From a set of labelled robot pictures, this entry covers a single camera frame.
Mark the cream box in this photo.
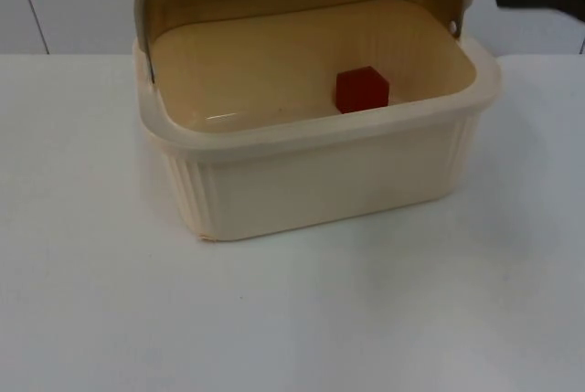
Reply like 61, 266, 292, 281
131, 6, 503, 244

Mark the red cube block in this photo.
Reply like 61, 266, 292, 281
335, 65, 390, 115

